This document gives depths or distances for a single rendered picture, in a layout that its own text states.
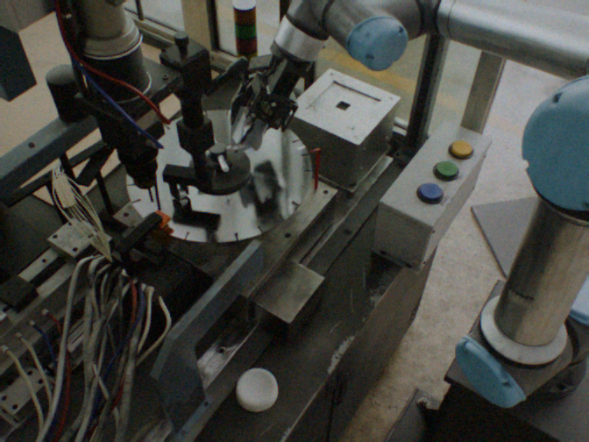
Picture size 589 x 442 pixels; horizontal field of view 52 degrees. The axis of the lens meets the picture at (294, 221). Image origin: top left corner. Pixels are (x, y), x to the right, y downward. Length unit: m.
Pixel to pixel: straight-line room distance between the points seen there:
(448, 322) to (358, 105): 0.97
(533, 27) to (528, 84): 2.22
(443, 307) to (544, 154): 1.49
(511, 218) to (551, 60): 1.60
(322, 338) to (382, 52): 0.52
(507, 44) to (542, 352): 0.41
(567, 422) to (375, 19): 0.72
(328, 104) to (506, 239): 1.17
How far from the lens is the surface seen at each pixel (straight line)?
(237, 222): 1.02
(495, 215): 2.38
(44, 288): 1.12
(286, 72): 0.98
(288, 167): 1.10
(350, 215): 1.29
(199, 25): 1.65
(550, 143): 0.64
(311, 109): 1.30
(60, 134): 1.09
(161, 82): 0.82
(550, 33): 0.82
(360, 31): 0.87
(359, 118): 1.29
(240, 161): 1.10
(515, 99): 2.95
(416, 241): 1.16
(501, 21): 0.86
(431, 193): 1.15
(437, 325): 2.06
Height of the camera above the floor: 1.73
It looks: 50 degrees down
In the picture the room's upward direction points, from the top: 1 degrees clockwise
